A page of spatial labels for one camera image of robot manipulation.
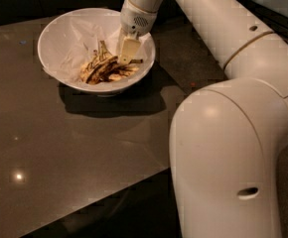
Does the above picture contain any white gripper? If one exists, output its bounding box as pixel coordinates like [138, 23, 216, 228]
[117, 0, 157, 64]

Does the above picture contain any brown banana peel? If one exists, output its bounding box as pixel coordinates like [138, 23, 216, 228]
[79, 41, 143, 85]

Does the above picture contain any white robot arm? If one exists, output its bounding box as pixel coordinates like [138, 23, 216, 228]
[121, 0, 288, 238]

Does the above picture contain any white bowl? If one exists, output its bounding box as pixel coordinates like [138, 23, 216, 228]
[36, 7, 157, 98]

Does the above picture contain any white paper liner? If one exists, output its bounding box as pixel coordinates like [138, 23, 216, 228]
[43, 16, 153, 84]

